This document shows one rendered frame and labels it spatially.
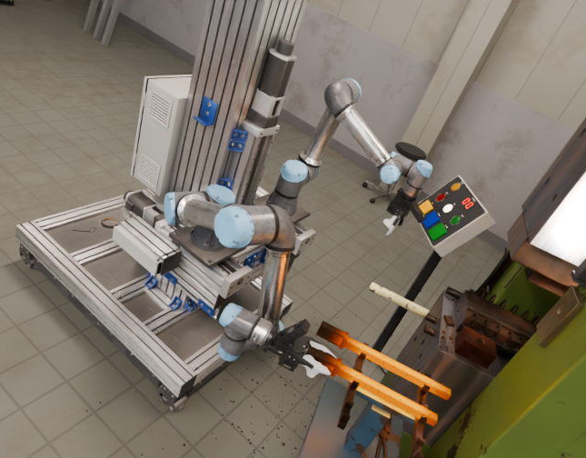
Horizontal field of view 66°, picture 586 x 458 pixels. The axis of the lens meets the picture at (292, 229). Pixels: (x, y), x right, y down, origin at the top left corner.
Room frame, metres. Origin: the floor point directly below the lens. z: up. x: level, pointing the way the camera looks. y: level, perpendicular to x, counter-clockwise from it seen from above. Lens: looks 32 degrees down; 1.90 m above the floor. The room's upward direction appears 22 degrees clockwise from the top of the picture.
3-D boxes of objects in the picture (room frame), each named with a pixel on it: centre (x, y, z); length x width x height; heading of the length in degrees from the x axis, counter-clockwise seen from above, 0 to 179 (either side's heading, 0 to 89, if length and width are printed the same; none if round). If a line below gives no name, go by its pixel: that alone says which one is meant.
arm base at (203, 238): (1.43, 0.29, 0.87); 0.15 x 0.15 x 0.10
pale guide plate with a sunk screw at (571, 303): (1.12, -0.80, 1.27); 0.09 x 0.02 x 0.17; 171
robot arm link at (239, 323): (0.99, 0.04, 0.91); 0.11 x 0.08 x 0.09; 82
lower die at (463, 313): (1.41, -0.93, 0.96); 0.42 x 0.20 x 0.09; 81
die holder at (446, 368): (1.36, -0.93, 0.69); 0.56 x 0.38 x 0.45; 81
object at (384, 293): (1.80, -0.68, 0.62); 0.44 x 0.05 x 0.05; 81
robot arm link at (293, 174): (1.89, 0.09, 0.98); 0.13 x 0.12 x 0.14; 164
